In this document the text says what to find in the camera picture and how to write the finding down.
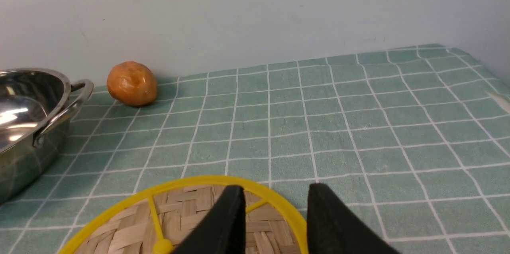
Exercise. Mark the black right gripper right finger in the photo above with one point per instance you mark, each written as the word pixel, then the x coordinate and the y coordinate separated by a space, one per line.
pixel 332 228

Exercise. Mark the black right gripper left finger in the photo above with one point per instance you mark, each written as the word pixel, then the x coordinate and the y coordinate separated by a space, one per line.
pixel 223 229

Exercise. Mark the woven bamboo lid yellow rim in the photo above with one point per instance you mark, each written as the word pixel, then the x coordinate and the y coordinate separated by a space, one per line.
pixel 157 220

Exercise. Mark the stainless steel pot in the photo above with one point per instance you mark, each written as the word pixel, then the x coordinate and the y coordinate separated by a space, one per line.
pixel 36 107

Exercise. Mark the green checkered tablecloth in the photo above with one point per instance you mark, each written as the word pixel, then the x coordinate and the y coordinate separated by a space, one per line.
pixel 409 139

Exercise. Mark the brown potato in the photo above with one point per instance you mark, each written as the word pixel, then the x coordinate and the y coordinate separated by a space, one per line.
pixel 132 84

